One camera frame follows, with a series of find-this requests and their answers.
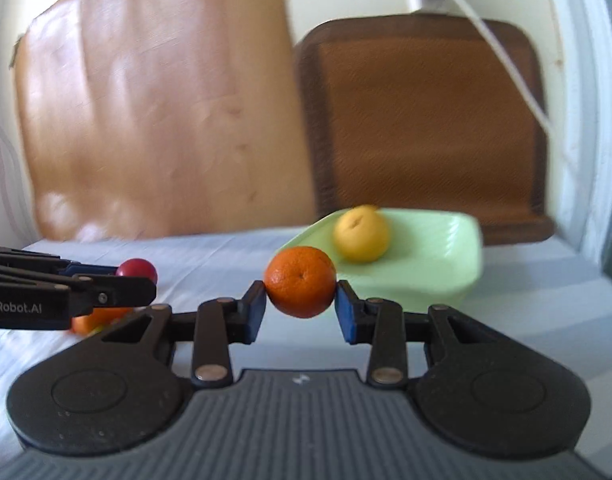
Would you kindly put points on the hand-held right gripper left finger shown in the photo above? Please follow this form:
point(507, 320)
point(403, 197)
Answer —
point(256, 312)

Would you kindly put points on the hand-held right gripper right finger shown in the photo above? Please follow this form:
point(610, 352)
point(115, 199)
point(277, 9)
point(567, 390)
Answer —
point(347, 312)

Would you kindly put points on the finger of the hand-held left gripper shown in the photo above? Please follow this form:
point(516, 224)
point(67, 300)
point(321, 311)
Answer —
point(121, 291)
point(88, 268)

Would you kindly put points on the small red tomato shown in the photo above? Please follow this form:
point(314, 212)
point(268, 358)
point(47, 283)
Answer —
point(138, 267)

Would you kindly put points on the small orange tomato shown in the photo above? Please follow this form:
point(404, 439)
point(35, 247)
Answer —
point(93, 321)

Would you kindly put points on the orange mandarin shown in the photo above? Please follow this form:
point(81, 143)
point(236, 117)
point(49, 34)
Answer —
point(301, 282)

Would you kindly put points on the yellow mango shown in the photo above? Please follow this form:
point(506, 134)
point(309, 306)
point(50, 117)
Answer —
point(361, 234)

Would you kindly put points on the light green plastic basket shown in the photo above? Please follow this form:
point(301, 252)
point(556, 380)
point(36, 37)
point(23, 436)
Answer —
point(420, 265)

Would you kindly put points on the brown woven seat mat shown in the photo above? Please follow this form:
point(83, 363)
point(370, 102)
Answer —
point(425, 125)

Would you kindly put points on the white window frame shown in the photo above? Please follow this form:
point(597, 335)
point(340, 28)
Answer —
point(585, 110)

